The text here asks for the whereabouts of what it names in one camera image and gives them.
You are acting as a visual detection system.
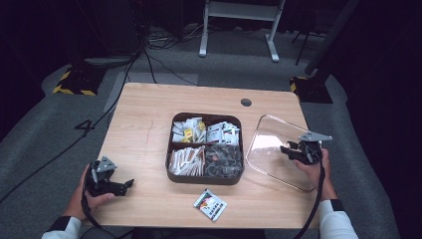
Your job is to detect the pile of white yellow packets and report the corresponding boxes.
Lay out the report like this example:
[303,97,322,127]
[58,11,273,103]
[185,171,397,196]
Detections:
[171,117,207,144]

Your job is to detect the thin black floor cable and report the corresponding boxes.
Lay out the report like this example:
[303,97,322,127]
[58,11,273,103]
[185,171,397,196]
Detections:
[143,48,200,88]

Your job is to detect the clear plastic box lid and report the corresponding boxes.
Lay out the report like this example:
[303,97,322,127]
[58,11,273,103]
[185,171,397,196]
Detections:
[245,114,323,193]

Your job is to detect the dark slanted pole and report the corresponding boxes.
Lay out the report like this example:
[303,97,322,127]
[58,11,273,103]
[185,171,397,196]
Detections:
[303,0,361,77]

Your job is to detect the pile of white red-label packets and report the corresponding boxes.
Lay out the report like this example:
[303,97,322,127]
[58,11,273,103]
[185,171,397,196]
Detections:
[206,120,241,146]

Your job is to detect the person's right hand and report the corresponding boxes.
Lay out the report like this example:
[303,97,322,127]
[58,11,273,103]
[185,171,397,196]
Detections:
[294,147,338,202]

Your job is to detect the dark brown divided box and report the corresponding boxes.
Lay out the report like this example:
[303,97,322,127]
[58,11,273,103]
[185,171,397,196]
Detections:
[164,112,246,186]

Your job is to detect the right hand-held gripper black cable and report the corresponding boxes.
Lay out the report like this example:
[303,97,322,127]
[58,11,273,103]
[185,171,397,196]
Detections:
[293,145,326,239]

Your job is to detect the black yellow striped stand base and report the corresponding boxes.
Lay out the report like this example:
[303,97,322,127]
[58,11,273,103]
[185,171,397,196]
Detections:
[52,64,107,98]
[289,75,334,105]

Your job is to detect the long black floor cable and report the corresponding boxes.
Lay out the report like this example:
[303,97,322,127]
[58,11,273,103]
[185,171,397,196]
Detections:
[0,54,142,205]

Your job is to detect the left hand-held gripper black cable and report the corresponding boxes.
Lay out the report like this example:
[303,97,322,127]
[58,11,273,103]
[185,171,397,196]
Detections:
[81,165,133,239]

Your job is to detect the white metal stand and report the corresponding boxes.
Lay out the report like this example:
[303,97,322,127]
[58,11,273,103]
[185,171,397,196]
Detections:
[198,0,287,64]

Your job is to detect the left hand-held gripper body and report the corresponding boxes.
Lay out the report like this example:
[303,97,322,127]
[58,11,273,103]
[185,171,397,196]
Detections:
[85,156,119,198]

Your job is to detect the black tripod legs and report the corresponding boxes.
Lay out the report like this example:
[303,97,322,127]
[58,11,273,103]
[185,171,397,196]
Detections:
[291,29,321,67]

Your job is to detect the white packet with dark stripes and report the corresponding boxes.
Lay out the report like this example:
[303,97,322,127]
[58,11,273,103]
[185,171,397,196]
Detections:
[193,188,229,223]

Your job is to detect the hand-held gripper black cable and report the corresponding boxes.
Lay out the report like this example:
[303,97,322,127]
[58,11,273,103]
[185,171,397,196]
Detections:
[81,165,133,239]
[293,145,326,239]

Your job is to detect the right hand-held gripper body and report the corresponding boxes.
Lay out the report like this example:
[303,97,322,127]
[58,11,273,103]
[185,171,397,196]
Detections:
[296,131,333,165]

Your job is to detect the pile of dark packets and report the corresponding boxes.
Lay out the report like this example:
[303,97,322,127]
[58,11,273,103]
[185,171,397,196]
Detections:
[204,143,244,178]

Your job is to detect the pile of white orange sticks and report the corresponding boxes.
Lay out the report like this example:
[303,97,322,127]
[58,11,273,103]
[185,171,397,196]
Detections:
[168,145,206,176]

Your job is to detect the bundle of floor cables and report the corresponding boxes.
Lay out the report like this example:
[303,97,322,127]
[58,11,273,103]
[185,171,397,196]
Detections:
[144,22,208,52]

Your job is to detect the person's left hand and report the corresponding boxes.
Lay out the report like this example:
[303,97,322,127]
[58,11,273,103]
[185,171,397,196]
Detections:
[63,164,116,221]

